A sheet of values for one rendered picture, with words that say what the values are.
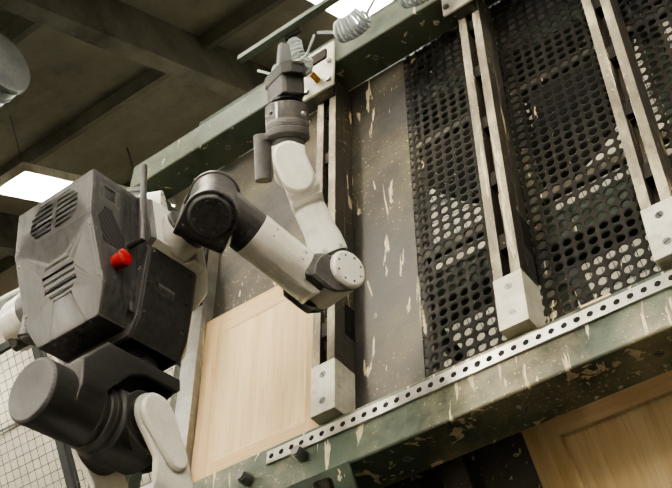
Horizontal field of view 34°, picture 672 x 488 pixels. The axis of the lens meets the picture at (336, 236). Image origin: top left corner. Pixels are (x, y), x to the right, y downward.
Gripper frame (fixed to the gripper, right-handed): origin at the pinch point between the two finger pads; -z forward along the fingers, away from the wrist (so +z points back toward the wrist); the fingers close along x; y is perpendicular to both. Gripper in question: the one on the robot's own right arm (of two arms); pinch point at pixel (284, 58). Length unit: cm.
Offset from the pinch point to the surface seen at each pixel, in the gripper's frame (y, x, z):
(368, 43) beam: 42, 41, -27
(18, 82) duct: -4, 299, -114
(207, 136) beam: 13, 87, -15
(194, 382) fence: -4, 52, 59
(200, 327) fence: 1, 60, 45
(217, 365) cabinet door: 2, 50, 56
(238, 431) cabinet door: 0, 34, 72
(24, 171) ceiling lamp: 34, 500, -138
